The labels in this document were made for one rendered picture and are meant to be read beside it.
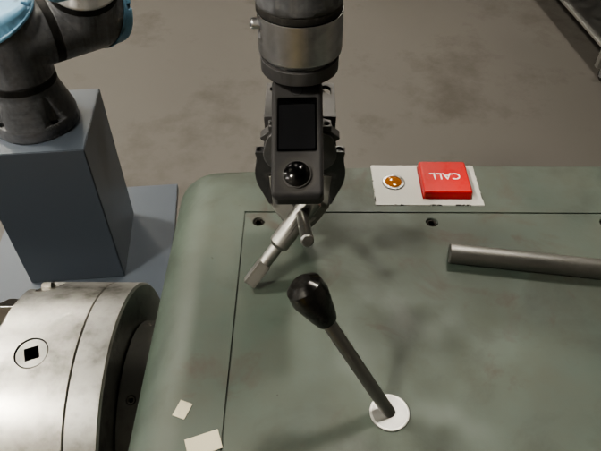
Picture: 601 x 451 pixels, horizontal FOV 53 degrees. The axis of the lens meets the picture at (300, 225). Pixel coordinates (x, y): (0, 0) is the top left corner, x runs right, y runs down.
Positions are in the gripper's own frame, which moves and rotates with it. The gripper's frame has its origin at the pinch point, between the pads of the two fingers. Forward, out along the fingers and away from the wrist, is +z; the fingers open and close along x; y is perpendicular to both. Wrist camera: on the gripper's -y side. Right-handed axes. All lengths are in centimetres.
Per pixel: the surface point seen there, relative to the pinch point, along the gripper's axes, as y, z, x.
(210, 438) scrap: -23.5, 2.9, 7.8
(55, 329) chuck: -10.8, 4.6, 25.7
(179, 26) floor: 299, 127, 77
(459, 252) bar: -3.1, 1.0, -17.3
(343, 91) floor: 227, 128, -21
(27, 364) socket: -14.8, 5.0, 27.4
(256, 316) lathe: -10.3, 2.9, 4.5
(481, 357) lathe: -15.1, 3.1, -17.7
